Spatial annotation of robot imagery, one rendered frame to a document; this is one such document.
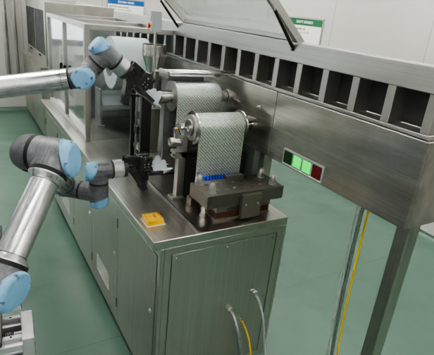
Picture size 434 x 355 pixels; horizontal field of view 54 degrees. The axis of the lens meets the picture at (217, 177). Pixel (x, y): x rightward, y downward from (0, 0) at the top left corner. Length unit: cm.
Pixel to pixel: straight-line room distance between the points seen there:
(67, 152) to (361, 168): 99
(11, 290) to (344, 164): 116
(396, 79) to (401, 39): 293
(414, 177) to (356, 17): 348
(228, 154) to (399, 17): 285
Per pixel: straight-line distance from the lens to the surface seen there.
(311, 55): 176
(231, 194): 180
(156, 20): 231
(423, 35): 430
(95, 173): 169
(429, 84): 143
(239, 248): 189
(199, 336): 207
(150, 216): 178
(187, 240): 171
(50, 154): 137
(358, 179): 160
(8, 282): 126
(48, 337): 264
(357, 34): 476
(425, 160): 145
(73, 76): 156
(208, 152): 190
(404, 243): 173
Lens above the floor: 174
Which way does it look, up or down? 21 degrees down
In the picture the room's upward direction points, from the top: 6 degrees clockwise
